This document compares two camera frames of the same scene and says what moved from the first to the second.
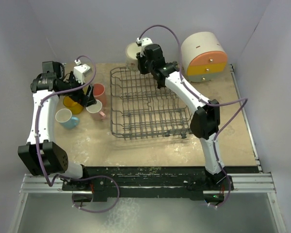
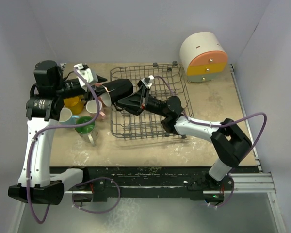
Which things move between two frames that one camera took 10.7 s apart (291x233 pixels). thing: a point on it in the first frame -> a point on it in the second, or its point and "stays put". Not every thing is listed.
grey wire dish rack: x=139 y=108 stays put
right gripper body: x=144 y=66 -> x=150 y=104
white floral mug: x=131 y=49 -> x=88 y=133
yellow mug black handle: x=75 y=108 stays put
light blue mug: x=63 y=116 stays put
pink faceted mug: x=94 y=111 stays put
